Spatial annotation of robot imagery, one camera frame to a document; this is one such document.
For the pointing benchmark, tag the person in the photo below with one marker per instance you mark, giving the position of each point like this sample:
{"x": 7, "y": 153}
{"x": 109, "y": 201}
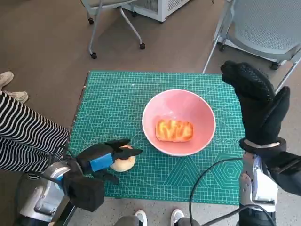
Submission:
{"x": 17, "y": 96}
{"x": 28, "y": 131}

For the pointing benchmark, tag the robot leg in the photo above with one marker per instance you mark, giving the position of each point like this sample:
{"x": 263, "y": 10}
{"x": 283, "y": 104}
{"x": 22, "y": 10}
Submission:
{"x": 176, "y": 215}
{"x": 140, "y": 216}

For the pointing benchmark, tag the robot right leg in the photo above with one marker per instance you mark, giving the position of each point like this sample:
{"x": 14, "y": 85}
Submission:
{"x": 176, "y": 215}

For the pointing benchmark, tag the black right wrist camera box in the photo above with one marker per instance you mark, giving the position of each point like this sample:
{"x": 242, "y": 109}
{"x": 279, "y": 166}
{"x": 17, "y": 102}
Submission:
{"x": 289, "y": 169}

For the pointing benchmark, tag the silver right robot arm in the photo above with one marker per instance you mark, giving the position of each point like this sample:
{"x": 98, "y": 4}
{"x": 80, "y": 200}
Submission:
{"x": 258, "y": 186}

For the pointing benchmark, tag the pink bowl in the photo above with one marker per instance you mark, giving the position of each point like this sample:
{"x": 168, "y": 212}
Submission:
{"x": 178, "y": 103}

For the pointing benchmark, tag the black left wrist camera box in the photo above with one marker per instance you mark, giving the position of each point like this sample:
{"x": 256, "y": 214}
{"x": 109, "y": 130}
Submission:
{"x": 84, "y": 193}

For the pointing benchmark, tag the grey mesh chair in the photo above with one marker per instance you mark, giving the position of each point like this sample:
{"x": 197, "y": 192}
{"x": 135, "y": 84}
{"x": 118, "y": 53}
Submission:
{"x": 265, "y": 26}

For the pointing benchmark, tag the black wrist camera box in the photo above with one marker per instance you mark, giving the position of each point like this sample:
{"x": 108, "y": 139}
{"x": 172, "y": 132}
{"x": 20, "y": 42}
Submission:
{"x": 84, "y": 193}
{"x": 289, "y": 169}

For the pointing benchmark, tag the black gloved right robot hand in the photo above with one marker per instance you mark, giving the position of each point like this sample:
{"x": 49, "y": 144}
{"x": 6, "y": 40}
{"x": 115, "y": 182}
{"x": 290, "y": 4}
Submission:
{"x": 261, "y": 113}

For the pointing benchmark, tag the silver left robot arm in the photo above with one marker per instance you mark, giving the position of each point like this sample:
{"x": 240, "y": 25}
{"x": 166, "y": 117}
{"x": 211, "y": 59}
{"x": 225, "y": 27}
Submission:
{"x": 42, "y": 195}

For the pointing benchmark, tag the grey chair on casters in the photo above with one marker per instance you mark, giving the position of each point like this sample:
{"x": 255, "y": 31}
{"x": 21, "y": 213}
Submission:
{"x": 131, "y": 26}

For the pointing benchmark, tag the round toy bread bun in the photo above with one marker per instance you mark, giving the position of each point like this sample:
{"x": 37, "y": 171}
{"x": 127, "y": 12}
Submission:
{"x": 123, "y": 166}

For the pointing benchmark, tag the long striped toy bread loaf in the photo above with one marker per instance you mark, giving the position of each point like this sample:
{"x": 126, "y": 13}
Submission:
{"x": 174, "y": 130}

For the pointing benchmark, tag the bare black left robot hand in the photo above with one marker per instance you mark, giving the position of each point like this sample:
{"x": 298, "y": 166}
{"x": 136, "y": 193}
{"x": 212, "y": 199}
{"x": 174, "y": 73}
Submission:
{"x": 98, "y": 155}

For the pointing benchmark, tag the green cutting mat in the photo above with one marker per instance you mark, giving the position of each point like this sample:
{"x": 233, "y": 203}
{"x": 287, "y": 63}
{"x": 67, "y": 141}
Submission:
{"x": 117, "y": 106}

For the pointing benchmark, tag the robot left leg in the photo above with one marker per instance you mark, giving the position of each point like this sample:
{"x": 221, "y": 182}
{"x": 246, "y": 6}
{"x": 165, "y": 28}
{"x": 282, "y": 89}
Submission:
{"x": 140, "y": 216}

